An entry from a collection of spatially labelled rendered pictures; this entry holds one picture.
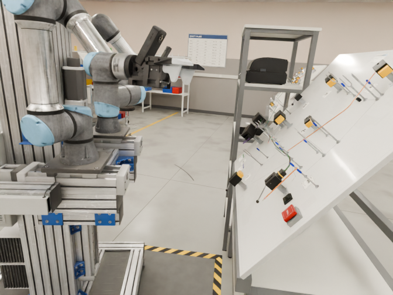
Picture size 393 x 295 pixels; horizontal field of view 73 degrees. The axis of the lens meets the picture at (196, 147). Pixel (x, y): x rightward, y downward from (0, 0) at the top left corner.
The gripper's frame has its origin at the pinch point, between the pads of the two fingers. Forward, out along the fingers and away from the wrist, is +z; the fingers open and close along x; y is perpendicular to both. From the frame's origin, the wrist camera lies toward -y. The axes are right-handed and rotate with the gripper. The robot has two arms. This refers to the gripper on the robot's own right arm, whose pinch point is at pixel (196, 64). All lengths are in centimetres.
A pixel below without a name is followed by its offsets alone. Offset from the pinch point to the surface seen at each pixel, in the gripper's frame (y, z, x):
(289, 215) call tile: 44, 30, -22
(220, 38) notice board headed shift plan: -173, -228, -739
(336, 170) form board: 28, 43, -32
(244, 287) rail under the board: 73, 20, -20
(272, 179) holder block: 37, 22, -39
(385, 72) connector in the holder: -7, 54, -46
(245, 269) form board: 66, 19, -20
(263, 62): -22, -2, -137
